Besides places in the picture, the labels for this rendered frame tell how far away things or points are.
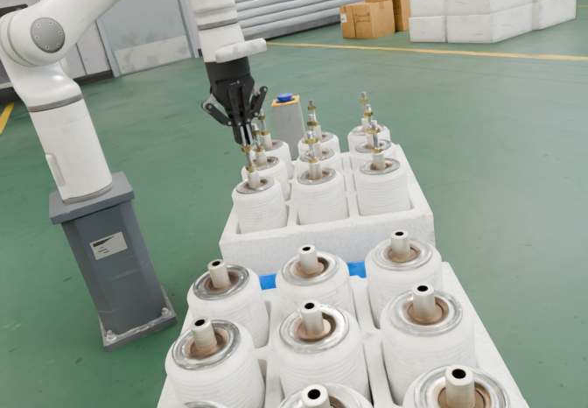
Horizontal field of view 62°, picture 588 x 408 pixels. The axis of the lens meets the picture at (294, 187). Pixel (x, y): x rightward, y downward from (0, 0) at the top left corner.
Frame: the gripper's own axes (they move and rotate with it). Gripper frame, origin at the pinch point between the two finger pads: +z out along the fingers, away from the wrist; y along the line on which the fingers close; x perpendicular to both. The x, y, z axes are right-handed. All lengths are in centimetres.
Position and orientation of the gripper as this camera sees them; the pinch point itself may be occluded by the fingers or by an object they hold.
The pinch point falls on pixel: (243, 134)
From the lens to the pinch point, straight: 89.7
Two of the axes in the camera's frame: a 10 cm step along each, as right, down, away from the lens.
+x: 5.6, 2.2, -8.0
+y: -8.1, 3.6, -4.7
